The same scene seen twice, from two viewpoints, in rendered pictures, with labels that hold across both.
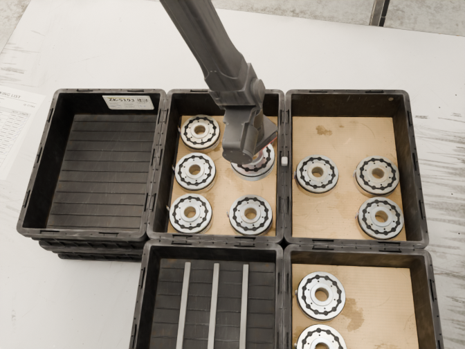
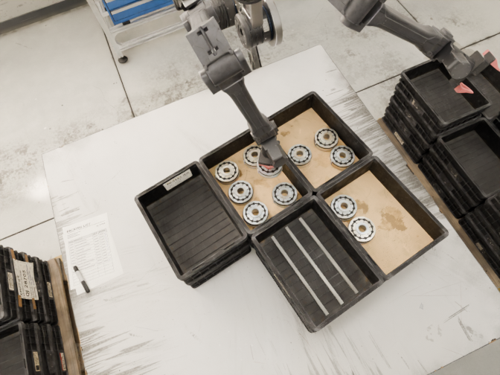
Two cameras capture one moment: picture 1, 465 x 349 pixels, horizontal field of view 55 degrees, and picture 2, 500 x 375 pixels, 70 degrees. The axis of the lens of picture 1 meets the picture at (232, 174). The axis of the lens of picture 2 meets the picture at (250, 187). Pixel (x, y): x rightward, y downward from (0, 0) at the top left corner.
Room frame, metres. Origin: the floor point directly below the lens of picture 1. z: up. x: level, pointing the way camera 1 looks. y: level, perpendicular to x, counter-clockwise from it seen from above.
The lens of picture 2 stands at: (-0.01, 0.41, 2.21)
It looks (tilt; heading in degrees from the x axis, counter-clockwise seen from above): 65 degrees down; 325
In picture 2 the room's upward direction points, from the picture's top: 11 degrees counter-clockwise
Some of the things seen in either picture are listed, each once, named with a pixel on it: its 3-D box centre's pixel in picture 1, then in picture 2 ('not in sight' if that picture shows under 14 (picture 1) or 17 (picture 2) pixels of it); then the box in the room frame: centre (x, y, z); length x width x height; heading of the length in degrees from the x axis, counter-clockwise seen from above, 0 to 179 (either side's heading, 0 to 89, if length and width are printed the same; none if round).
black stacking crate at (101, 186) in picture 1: (104, 167); (192, 221); (0.56, 0.32, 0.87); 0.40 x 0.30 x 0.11; 168
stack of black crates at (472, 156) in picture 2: not in sight; (469, 170); (-0.13, -1.02, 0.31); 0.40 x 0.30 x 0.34; 159
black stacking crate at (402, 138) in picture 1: (346, 172); (312, 145); (0.44, -0.27, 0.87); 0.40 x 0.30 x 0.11; 168
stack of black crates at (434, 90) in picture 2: not in sight; (429, 111); (0.24, -1.16, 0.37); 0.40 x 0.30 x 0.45; 158
